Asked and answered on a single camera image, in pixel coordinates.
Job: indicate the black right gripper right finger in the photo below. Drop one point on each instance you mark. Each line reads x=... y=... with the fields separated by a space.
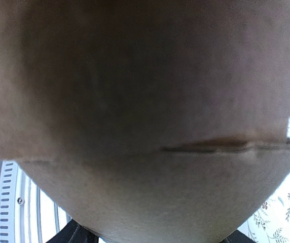
x=237 y=237

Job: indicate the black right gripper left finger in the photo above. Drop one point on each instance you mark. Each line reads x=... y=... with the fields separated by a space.
x=73 y=232

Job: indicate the brown cardboard box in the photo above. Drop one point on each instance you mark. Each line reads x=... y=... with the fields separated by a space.
x=148 y=121

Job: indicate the floral patterned table mat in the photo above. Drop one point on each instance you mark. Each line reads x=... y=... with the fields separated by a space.
x=271 y=222

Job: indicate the aluminium front rail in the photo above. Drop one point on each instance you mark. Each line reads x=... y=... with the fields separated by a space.
x=27 y=214

